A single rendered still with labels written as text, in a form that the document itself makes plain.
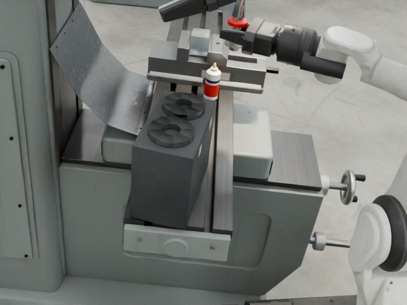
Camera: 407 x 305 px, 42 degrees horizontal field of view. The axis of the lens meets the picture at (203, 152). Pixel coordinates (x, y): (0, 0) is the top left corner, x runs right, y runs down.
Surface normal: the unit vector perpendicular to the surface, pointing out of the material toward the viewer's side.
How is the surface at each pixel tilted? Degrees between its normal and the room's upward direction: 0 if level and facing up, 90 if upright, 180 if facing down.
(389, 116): 0
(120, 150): 90
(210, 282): 90
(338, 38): 11
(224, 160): 0
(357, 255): 90
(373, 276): 0
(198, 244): 90
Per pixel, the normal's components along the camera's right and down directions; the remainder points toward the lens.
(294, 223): -0.04, 0.60
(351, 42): 0.04, -0.67
